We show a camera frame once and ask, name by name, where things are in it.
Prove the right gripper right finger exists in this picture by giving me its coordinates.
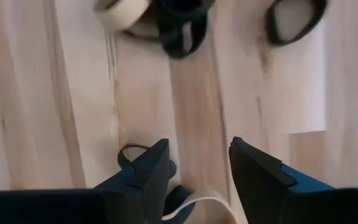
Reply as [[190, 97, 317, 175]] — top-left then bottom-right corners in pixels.
[[228, 136, 358, 224]]

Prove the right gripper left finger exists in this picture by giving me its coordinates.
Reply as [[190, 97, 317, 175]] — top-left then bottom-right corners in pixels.
[[0, 138, 171, 224]]

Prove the beige rubber band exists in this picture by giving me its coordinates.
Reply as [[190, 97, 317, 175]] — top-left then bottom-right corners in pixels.
[[93, 0, 152, 31], [162, 189, 239, 224]]

